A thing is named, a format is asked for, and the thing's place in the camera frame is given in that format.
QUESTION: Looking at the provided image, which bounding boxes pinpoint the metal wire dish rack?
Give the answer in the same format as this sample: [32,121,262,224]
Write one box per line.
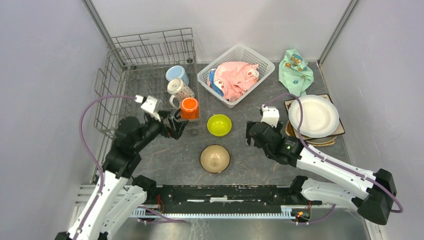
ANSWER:
[93,27,203,137]

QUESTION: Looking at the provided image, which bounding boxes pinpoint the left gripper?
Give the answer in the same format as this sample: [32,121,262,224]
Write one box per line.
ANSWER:
[133,109,189,152]

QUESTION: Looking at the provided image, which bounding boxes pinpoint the yellow-green bowl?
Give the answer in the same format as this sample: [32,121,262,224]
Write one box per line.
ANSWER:
[206,114,232,137]

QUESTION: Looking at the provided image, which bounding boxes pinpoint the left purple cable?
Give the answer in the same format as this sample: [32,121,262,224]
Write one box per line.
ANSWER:
[71,95,188,240]

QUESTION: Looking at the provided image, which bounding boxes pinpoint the white plastic basket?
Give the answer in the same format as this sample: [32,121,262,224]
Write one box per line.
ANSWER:
[197,45,275,109]

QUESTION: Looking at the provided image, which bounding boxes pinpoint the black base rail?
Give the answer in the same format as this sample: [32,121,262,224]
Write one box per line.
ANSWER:
[143,185,322,214]

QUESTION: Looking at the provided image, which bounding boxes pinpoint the blue cloth in basket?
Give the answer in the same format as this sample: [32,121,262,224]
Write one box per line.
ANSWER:
[207,68,224,97]

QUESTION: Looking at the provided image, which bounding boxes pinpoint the white deep plate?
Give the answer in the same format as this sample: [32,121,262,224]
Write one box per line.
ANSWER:
[288,94,340,139]

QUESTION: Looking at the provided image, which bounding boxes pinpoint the cream plate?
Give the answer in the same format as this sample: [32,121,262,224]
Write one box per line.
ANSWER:
[306,135,337,145]

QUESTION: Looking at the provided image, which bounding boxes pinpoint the pink patterned cloth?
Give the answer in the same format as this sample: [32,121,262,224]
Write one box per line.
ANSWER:
[213,61,260,103]

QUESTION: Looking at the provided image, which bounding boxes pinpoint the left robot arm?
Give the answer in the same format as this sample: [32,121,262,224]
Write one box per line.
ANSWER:
[55,110,187,240]

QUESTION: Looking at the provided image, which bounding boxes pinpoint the white floral mug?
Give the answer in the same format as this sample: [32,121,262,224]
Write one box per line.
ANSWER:
[167,78,195,109]

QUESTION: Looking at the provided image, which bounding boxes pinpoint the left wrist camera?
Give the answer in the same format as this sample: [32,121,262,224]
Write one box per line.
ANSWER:
[135,94,162,122]

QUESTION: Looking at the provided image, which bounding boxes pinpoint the orange mug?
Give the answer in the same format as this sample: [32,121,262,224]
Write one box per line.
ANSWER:
[174,97,200,121]

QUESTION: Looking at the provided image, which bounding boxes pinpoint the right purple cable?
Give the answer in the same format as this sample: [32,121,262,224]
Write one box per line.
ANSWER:
[263,92,404,226]

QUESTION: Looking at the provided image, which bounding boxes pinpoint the green patterned cloth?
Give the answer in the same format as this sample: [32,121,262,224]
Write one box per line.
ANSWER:
[278,48,314,97]

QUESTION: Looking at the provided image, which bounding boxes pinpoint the wooden woven coaster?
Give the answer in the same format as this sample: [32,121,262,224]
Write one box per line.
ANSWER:
[285,121,337,147]

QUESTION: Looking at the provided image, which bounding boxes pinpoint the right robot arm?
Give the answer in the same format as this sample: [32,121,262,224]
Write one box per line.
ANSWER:
[245,121,402,226]

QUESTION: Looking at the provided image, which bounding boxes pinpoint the light blue cup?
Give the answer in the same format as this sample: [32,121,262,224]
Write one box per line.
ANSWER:
[165,65,190,85]

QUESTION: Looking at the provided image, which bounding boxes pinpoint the beige bowl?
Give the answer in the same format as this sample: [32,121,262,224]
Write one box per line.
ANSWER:
[199,144,231,174]

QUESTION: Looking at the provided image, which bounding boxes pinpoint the purple cable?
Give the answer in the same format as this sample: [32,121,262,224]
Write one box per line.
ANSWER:
[71,95,188,240]
[263,92,404,226]

